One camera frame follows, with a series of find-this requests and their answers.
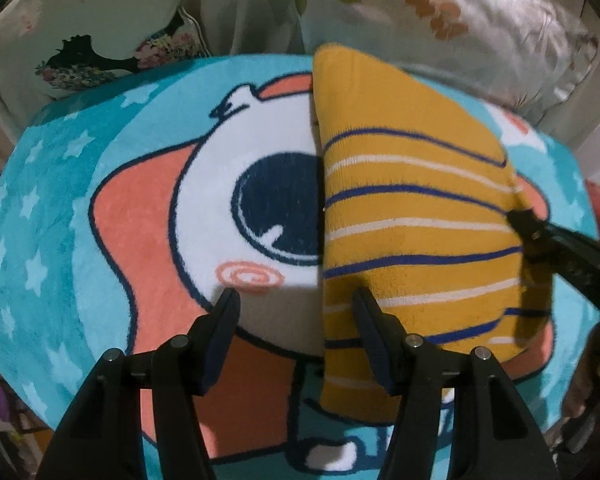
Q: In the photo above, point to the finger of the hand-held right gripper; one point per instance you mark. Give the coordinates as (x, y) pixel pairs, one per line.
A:
(565, 250)

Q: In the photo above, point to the yellow striped sweater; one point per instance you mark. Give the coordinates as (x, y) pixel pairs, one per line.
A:
(405, 170)

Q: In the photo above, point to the turquoise cartoon blanket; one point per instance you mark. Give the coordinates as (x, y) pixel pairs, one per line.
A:
(55, 210)

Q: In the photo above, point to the floral bedsheet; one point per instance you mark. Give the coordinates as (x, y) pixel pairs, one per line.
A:
(480, 20)

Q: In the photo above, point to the bird print cushion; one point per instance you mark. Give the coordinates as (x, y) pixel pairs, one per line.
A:
(80, 10)

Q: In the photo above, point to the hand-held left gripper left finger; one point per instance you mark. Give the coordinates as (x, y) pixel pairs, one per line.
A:
(217, 355)

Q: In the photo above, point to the beige curtain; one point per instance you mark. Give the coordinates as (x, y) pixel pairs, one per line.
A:
(250, 10)

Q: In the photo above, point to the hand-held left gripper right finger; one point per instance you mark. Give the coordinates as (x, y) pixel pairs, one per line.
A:
(376, 347)

